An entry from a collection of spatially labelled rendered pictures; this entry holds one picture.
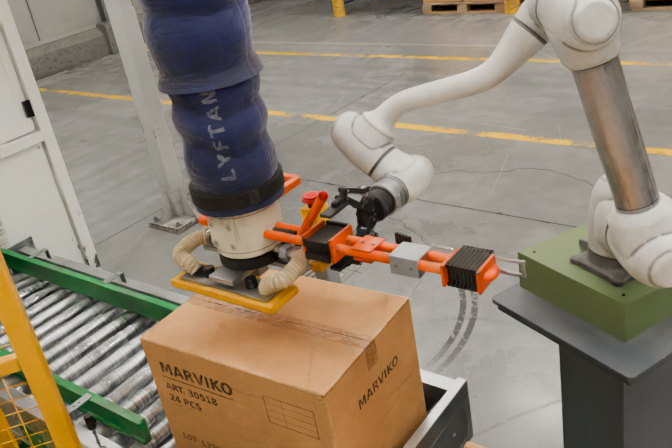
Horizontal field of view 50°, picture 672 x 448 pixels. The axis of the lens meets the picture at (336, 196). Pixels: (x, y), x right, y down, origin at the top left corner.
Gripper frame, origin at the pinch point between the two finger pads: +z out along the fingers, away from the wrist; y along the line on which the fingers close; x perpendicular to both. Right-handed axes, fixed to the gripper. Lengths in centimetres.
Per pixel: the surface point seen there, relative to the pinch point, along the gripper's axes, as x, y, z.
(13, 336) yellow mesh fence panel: 68, 15, 45
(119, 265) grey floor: 265, 122, -106
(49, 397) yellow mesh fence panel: 67, 34, 43
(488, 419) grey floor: 9, 122, -79
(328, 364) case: 0.0, 27.4, 9.9
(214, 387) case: 30, 36, 20
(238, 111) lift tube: 16.9, -31.1, 3.1
